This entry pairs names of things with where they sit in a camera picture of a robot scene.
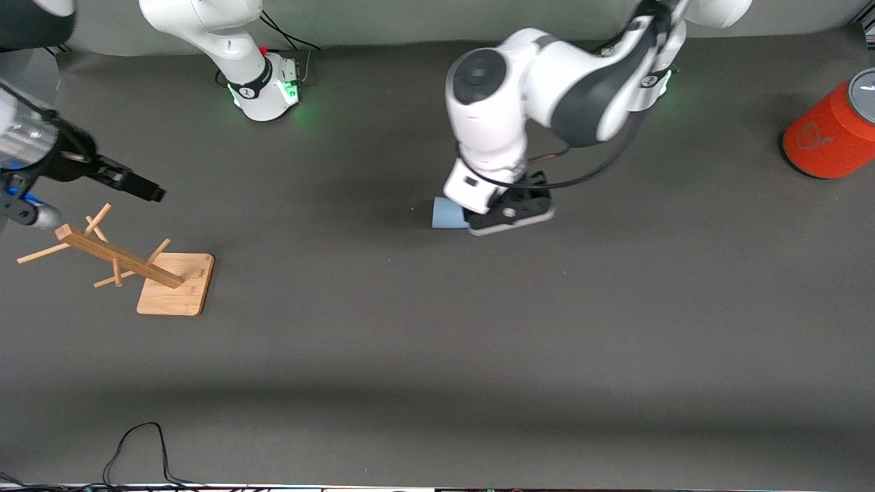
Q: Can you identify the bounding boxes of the wooden cup rack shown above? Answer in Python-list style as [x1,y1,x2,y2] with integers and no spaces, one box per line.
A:
[17,202,215,317]

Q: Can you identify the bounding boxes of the black right arm base cables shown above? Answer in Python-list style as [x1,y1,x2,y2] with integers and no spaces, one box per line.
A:
[258,10,322,87]

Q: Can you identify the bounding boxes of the thin black looped cable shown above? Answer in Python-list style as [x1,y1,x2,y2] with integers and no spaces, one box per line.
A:
[101,422,206,490]

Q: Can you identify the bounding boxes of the light blue cup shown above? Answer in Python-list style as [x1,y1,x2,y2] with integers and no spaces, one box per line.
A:
[431,197,472,230]

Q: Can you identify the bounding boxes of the orange cylindrical can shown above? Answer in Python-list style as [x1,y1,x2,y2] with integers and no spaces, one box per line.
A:
[782,68,875,180]

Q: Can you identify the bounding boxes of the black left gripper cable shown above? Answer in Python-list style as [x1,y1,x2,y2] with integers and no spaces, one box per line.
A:
[463,109,647,191]

